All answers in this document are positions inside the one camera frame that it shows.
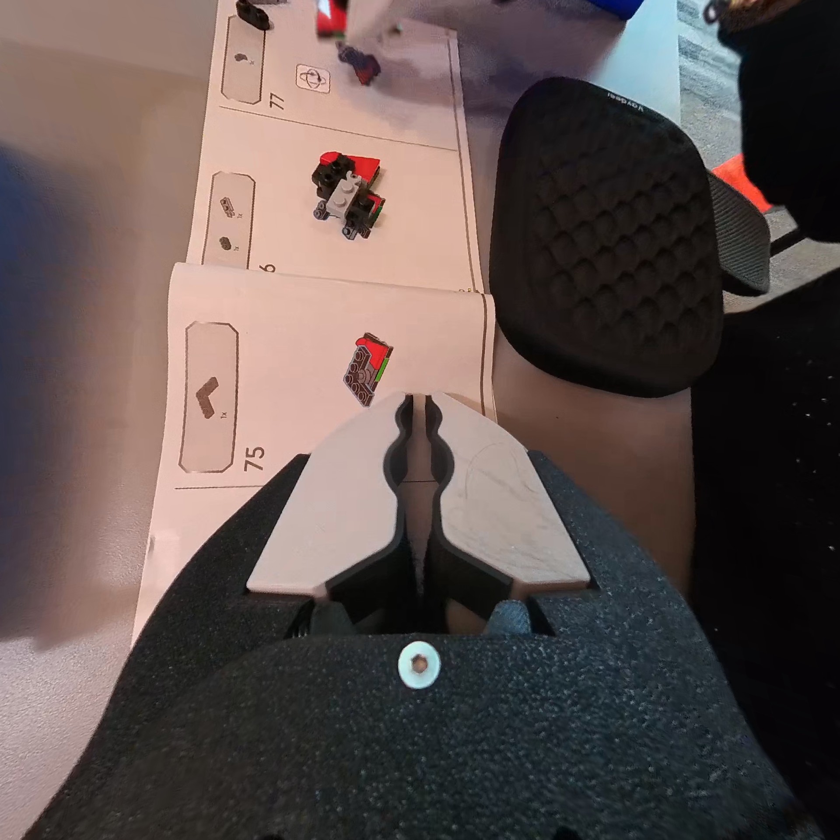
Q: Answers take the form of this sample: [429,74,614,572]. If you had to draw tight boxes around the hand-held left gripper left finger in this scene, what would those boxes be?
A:
[246,392,414,601]

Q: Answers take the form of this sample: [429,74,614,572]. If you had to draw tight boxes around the black mesh chair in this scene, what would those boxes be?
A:
[707,167,811,298]

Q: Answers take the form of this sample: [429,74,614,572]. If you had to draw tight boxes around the person's black sparkly clothing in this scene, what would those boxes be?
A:
[692,262,840,821]

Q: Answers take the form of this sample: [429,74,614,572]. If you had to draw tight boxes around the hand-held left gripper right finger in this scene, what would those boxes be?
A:
[427,392,592,601]

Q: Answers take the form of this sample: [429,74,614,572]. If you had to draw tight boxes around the white instruction booklet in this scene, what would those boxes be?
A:
[131,0,498,647]

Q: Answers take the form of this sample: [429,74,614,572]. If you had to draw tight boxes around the orange plastic object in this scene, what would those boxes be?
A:
[712,161,775,214]

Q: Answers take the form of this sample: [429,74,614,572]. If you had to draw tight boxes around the red black grey brick assembly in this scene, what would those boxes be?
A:
[311,151,385,229]

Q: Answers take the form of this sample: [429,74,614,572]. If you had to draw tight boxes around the person's right forearm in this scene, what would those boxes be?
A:
[718,0,840,244]

